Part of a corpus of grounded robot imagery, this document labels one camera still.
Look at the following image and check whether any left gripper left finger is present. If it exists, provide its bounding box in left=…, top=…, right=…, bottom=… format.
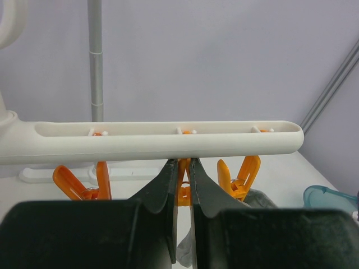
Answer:
left=1, top=159, right=178, bottom=268

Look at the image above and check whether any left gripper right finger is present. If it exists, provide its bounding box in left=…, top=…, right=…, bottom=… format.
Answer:
left=189, top=159, right=358, bottom=268

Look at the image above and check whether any grey sock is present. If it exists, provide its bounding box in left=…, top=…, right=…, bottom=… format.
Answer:
left=176, top=227, right=194, bottom=268
left=241, top=189, right=278, bottom=209

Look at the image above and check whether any orange clip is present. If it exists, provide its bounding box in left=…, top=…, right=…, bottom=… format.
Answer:
left=52, top=161, right=112, bottom=201
left=177, top=159, right=191, bottom=207
left=217, top=155, right=261, bottom=201

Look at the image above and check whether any white plastic clip hanger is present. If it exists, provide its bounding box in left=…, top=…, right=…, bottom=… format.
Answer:
left=0, top=0, right=305, bottom=165

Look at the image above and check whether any teal plastic basin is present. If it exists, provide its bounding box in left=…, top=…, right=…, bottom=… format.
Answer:
left=303, top=185, right=358, bottom=215

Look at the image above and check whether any grey drying rack frame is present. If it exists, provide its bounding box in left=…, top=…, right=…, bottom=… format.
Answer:
left=87, top=1, right=104, bottom=122

